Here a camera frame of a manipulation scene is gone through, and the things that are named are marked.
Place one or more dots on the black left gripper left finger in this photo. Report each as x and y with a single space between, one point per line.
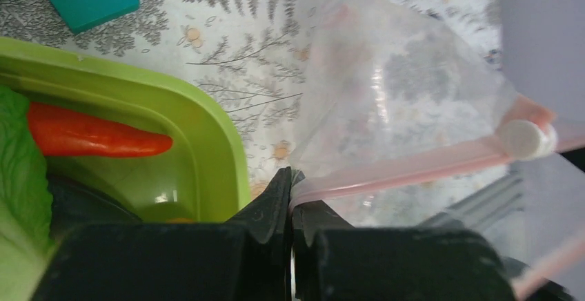
264 270

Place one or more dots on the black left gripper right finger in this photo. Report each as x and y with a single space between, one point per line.
307 220

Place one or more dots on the floral tablecloth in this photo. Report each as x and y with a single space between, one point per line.
249 55

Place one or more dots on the green napa cabbage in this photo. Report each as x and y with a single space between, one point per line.
26 203

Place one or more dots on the green plastic tray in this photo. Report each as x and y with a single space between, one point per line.
203 177

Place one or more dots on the clear pink zip top bag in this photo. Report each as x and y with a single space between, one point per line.
402 123

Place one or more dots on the teal block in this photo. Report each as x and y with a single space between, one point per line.
83 15

